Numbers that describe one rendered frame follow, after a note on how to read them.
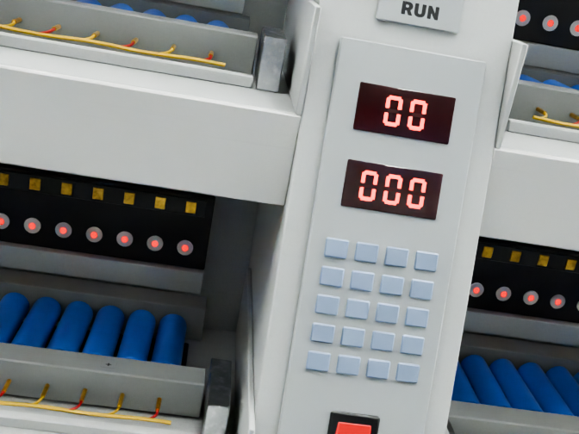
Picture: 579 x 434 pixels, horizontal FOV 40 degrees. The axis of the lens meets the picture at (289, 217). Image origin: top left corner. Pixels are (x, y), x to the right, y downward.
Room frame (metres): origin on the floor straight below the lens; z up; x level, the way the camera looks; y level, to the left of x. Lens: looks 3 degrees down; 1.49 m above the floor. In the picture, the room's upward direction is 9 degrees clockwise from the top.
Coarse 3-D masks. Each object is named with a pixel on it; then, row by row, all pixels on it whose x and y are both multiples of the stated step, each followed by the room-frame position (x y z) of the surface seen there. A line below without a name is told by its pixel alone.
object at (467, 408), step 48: (480, 240) 0.55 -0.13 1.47; (480, 288) 0.56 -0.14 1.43; (528, 288) 0.56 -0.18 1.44; (576, 288) 0.57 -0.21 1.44; (480, 336) 0.56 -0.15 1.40; (528, 336) 0.57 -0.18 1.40; (576, 336) 0.57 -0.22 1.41; (480, 384) 0.50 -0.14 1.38; (528, 384) 0.52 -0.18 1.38; (576, 384) 0.52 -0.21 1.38; (480, 432) 0.45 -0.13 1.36; (528, 432) 0.45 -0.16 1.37; (576, 432) 0.46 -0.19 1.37
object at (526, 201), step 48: (528, 0) 0.56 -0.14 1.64; (576, 0) 0.56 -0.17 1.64; (528, 48) 0.56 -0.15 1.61; (576, 48) 0.57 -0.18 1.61; (528, 96) 0.45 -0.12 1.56; (576, 96) 0.45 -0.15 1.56; (528, 144) 0.41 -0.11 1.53; (576, 144) 0.43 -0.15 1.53; (528, 192) 0.39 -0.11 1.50; (576, 192) 0.39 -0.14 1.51; (528, 240) 0.39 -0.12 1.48; (576, 240) 0.40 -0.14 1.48
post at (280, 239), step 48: (336, 0) 0.37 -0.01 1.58; (480, 0) 0.38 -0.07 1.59; (336, 48) 0.37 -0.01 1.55; (432, 48) 0.37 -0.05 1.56; (480, 48) 0.38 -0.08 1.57; (480, 144) 0.38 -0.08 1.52; (288, 192) 0.38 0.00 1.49; (480, 192) 0.38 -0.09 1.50; (288, 240) 0.37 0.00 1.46; (288, 288) 0.37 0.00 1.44; (288, 336) 0.37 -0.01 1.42; (432, 432) 0.38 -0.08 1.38
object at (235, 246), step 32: (160, 0) 0.56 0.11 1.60; (256, 0) 0.56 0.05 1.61; (288, 0) 0.57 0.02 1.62; (256, 32) 0.57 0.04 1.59; (192, 192) 0.56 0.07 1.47; (224, 224) 0.57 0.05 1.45; (224, 256) 0.57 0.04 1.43; (160, 288) 0.56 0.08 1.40; (224, 288) 0.57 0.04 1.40; (224, 320) 0.57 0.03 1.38
